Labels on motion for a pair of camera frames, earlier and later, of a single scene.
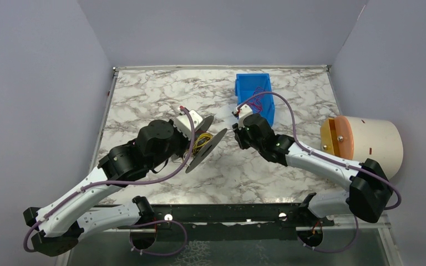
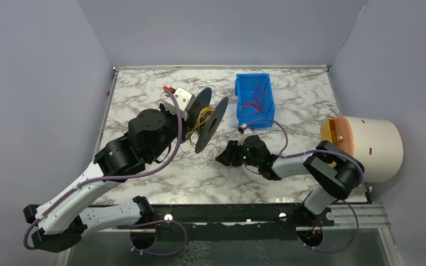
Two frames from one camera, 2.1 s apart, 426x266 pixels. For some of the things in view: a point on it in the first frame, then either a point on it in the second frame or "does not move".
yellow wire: x=202 y=139 -> x=204 y=114
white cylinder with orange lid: x=359 y=138 does not move
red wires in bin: x=255 y=101 does not move
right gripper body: x=241 y=136 -> x=233 y=152
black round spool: x=206 y=123 -> x=204 y=121
